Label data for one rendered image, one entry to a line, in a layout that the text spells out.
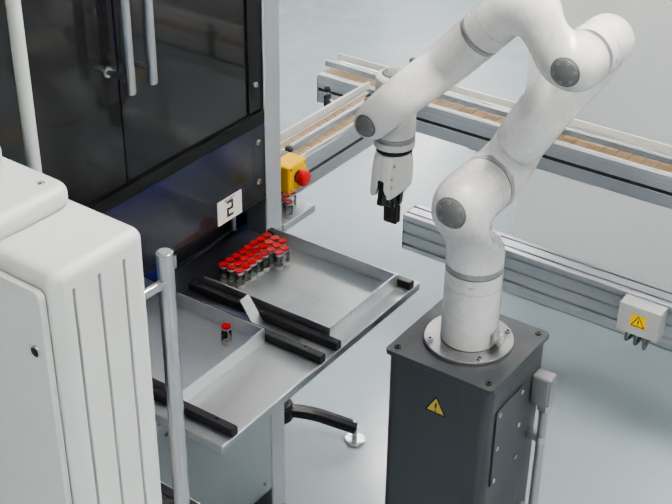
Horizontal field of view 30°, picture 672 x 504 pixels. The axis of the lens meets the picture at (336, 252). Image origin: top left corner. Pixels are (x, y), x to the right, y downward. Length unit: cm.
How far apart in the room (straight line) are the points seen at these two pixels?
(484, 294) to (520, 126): 40
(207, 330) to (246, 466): 71
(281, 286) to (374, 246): 188
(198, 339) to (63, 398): 94
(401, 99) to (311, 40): 410
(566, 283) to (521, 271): 14
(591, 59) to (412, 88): 38
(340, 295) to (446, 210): 46
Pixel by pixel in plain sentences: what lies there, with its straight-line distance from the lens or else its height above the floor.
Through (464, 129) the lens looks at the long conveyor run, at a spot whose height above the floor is 89.
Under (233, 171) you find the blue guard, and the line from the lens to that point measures 280.
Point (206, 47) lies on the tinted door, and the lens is 263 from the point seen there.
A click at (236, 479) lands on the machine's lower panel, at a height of 23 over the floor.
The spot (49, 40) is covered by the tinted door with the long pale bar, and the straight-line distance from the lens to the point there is 230.
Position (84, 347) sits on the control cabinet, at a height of 142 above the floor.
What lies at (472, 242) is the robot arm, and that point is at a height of 116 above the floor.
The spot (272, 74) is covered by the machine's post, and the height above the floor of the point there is 128.
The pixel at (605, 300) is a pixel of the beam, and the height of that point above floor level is 50.
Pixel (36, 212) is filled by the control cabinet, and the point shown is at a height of 157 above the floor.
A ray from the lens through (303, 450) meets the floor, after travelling 371.
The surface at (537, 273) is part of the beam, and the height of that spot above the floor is 51.
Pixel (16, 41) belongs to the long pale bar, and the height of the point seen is 163.
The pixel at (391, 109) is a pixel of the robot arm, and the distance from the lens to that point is 239.
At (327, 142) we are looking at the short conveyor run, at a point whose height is 93.
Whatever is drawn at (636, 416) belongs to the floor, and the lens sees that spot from 395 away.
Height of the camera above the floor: 240
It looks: 31 degrees down
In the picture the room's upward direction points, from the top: 1 degrees clockwise
